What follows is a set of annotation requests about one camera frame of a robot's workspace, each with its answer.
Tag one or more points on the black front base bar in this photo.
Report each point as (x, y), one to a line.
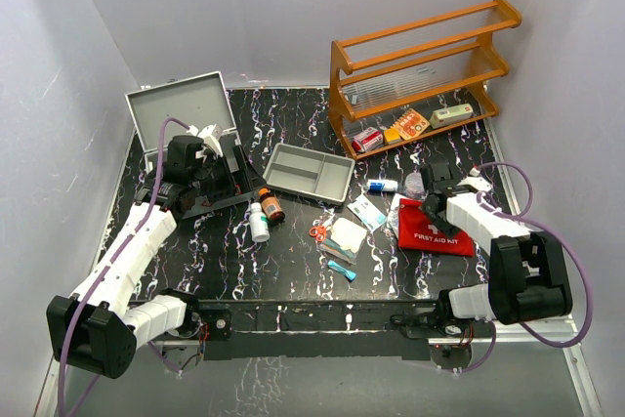
(335, 328)

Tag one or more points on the white medicine bottle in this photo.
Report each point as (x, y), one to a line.
(258, 223)

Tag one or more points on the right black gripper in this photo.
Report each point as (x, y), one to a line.
(447, 228)

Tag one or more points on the red first aid pouch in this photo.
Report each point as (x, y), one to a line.
(417, 232)

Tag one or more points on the clear plastic round container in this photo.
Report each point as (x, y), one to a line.
(413, 186)

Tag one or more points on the white green medicine box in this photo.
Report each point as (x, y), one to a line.
(450, 115)

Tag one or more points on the grey divided tray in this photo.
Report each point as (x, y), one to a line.
(309, 173)

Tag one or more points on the red white medicine box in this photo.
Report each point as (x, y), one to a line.
(367, 140)

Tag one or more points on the bag of cotton pads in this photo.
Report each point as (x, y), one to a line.
(343, 240)

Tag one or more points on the white blue mask packet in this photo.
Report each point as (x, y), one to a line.
(370, 216)

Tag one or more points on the wooden three-tier shelf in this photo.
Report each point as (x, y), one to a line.
(378, 76)

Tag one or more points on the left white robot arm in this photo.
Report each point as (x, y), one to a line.
(94, 328)

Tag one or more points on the orange patterned medicine packet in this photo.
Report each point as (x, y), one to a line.
(411, 125)

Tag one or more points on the grey metal case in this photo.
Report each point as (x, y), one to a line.
(199, 101)

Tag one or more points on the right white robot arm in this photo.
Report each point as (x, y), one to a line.
(527, 275)

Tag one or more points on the orange handled scissors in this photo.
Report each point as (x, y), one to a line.
(319, 231)

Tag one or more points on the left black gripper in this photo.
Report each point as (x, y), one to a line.
(236, 183)

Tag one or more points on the small yellow box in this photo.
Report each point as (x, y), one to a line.
(391, 136)

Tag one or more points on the brown syrup bottle orange cap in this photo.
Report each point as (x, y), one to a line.
(271, 206)

